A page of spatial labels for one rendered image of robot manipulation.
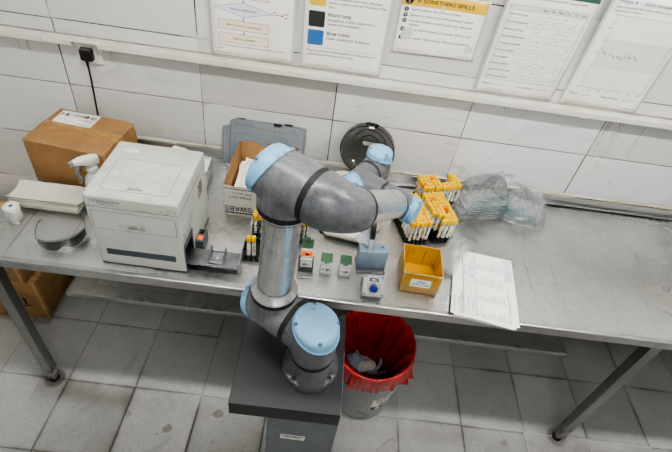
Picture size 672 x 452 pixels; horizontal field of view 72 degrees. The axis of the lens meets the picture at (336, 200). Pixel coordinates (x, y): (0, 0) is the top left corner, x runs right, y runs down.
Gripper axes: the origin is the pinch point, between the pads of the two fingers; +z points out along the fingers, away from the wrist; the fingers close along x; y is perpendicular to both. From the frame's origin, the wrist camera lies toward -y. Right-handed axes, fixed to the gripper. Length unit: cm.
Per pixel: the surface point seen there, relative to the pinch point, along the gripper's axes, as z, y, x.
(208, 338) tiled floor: 103, 61, -24
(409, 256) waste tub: 11.0, -17.1, -1.8
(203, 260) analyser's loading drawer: 11, 53, 4
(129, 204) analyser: -13, 73, 4
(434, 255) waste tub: 8.5, -25.3, -0.5
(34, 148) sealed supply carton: 0, 119, -36
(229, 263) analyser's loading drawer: 11.1, 45.0, 4.5
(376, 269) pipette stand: 14.1, -5.2, 2.1
